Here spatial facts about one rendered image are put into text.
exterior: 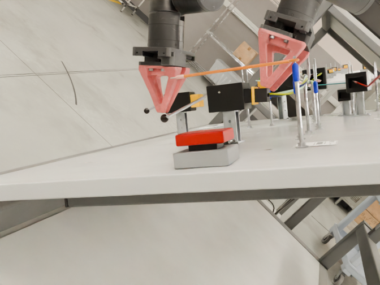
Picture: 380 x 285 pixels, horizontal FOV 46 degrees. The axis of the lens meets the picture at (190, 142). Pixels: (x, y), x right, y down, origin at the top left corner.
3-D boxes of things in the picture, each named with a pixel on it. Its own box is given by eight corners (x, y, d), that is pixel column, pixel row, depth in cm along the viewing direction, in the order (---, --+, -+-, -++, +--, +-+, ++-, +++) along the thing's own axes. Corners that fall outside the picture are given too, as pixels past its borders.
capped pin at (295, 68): (294, 147, 54) (286, 57, 53) (306, 146, 54) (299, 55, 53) (297, 148, 52) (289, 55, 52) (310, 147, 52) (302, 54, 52)
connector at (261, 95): (240, 102, 69) (239, 89, 69) (271, 101, 68) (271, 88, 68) (236, 103, 67) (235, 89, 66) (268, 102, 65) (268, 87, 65)
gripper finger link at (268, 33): (290, 97, 68) (314, 38, 67) (285, 93, 62) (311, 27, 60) (249, 82, 70) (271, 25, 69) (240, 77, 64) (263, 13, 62)
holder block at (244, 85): (217, 111, 72) (215, 86, 71) (251, 108, 70) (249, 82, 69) (208, 112, 68) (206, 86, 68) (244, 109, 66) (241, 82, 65)
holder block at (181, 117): (150, 138, 109) (146, 96, 108) (199, 134, 105) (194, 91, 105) (143, 139, 104) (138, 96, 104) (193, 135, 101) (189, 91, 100)
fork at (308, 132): (301, 134, 71) (294, 44, 70) (303, 134, 73) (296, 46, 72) (314, 134, 71) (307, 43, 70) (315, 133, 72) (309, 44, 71)
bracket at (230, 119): (230, 142, 72) (227, 111, 71) (245, 141, 71) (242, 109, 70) (221, 145, 67) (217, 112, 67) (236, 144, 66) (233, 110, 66)
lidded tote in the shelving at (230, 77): (203, 73, 765) (216, 58, 756) (207, 72, 805) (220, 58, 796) (229, 97, 763) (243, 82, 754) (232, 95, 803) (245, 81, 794)
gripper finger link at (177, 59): (188, 113, 74) (191, 55, 73) (169, 115, 68) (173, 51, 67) (151, 110, 77) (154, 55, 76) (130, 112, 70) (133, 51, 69)
